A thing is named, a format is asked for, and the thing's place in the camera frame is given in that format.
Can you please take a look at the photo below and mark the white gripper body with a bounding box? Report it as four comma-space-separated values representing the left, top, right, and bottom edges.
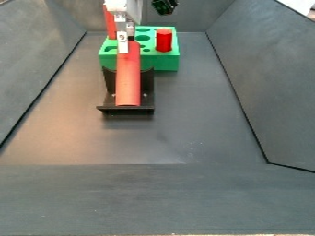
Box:
104, 0, 143, 25

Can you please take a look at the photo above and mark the red arch block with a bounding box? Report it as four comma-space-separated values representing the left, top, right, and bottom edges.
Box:
103, 5, 118, 40

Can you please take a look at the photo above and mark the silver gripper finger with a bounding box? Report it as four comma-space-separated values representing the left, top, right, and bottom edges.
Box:
115, 12, 128, 53
126, 21, 135, 41

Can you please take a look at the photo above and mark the long red cylinder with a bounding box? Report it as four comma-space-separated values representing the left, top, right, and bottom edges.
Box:
116, 41, 140, 106

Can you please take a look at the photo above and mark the short red hexagonal peg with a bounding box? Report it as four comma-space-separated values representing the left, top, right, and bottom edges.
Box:
156, 29, 172, 53

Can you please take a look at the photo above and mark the black curved cradle fixture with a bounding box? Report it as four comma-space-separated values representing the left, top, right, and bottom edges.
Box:
98, 67, 155, 113

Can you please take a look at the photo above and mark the green shape sorter block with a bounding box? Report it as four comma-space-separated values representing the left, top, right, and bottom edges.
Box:
99, 26, 180, 71

